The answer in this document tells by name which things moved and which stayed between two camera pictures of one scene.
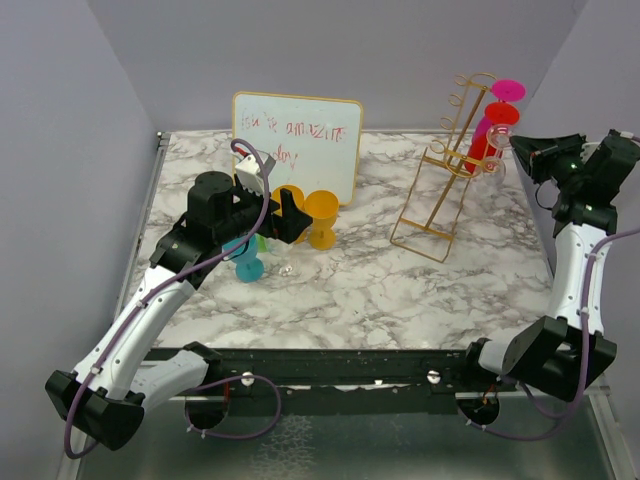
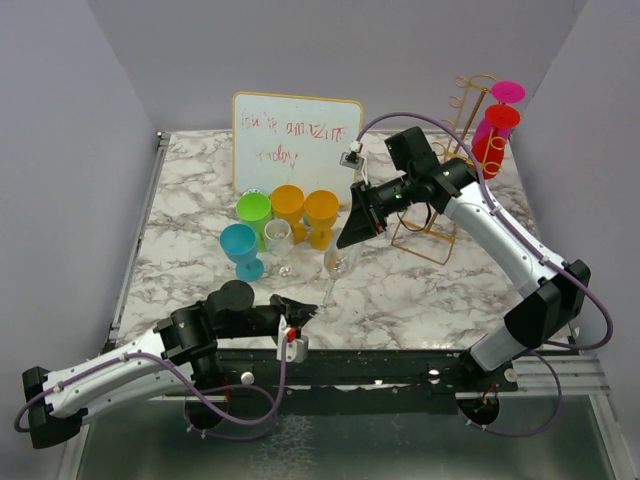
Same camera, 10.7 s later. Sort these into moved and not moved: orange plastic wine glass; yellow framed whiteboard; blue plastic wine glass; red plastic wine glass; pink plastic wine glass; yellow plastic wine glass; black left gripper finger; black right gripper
Moved: black left gripper finger; black right gripper
Not moved: orange plastic wine glass; red plastic wine glass; yellow framed whiteboard; blue plastic wine glass; yellow plastic wine glass; pink plastic wine glass
